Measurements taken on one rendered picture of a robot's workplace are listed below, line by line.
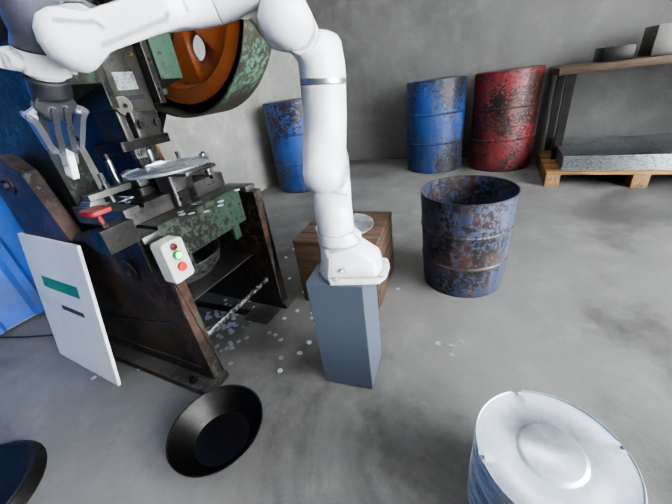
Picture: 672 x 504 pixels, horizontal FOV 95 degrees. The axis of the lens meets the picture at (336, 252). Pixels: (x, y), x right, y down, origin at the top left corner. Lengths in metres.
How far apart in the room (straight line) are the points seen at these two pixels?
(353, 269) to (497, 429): 0.52
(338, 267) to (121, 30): 0.69
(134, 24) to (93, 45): 0.08
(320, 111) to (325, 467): 0.97
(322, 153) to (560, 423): 0.82
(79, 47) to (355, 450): 1.15
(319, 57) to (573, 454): 0.99
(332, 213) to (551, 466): 0.73
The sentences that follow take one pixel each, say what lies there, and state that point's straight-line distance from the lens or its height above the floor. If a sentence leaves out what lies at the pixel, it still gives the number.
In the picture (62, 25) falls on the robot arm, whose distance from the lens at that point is 0.79.
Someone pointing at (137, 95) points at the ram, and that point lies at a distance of 1.35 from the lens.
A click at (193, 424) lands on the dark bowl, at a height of 0.03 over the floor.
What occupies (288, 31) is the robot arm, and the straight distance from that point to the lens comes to 0.74.
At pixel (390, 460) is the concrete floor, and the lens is 1.10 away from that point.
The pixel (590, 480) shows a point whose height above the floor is 0.25.
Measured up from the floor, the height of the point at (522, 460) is 0.25.
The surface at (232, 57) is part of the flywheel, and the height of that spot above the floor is 1.11.
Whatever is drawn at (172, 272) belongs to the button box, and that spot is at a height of 0.54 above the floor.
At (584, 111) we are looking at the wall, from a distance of 4.17.
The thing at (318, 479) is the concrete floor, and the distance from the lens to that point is 1.09.
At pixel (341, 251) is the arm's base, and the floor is 0.55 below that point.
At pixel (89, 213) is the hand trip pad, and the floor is 0.76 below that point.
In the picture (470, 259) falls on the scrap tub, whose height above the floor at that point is 0.22.
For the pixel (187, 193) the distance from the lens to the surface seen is 1.29.
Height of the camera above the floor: 0.98
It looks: 28 degrees down
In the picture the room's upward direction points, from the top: 8 degrees counter-clockwise
